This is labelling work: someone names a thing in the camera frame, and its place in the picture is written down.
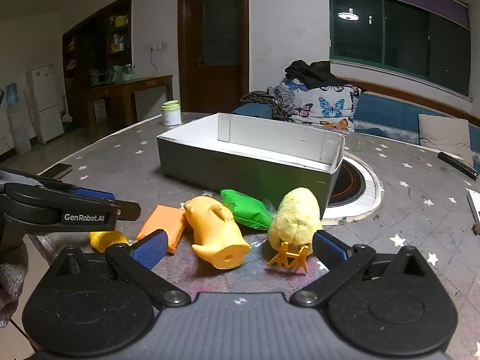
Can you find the green framed window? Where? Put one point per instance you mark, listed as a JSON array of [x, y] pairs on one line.
[[405, 33]]

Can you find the dark wooden shelf cabinet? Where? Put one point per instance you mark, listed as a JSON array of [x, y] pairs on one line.
[[97, 45]]

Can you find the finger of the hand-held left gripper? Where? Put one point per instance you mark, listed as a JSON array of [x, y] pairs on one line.
[[93, 194], [127, 210]]

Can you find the black remote control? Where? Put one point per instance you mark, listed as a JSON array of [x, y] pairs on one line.
[[457, 165]]

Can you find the grey star print tablecloth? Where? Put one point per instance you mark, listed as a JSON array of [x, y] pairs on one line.
[[112, 157]]

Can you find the white paper sheet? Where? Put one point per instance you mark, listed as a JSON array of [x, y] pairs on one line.
[[474, 206]]

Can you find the white jar with green lid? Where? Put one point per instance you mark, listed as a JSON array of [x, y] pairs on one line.
[[171, 114]]

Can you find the round black induction cooker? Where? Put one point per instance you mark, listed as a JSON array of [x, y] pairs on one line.
[[352, 189]]

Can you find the blue sofa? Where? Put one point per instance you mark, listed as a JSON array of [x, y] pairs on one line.
[[390, 114]]

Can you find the water dispenser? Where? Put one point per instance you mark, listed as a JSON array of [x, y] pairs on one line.
[[17, 120]]

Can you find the pale green bag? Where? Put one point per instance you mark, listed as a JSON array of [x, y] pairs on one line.
[[120, 74]]

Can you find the black clothes pile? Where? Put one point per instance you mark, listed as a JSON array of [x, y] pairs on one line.
[[315, 73]]

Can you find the brown wooden door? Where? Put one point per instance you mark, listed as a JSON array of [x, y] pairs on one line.
[[213, 45]]

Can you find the green plastic packet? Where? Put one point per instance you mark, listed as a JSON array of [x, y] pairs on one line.
[[247, 210]]

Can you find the grey cushion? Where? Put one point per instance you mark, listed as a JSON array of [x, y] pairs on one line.
[[444, 135]]

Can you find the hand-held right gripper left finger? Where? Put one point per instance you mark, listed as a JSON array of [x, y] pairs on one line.
[[150, 249]]

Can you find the butterfly print pillow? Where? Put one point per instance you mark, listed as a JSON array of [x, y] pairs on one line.
[[326, 108]]

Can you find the grey cardboard box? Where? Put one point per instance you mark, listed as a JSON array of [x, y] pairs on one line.
[[243, 172]]

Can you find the orange plastic duck toy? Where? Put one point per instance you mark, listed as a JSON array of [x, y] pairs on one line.
[[213, 232]]

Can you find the plaid clothes pile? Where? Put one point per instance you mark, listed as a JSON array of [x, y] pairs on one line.
[[277, 99]]

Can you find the white wall socket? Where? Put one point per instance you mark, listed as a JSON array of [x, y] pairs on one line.
[[155, 47]]

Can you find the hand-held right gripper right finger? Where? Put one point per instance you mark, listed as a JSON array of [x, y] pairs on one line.
[[332, 249]]

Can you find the small yellow toy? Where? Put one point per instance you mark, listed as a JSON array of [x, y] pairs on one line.
[[107, 240]]

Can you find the brown wooden desk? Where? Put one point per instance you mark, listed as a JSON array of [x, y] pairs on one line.
[[131, 84]]

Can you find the white fridge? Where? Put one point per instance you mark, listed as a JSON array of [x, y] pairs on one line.
[[47, 97]]

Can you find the orange packet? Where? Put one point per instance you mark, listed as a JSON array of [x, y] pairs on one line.
[[161, 221]]

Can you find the person's left forearm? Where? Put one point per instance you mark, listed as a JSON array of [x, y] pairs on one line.
[[11, 281]]

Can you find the black phone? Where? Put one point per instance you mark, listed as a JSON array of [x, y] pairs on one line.
[[60, 170]]

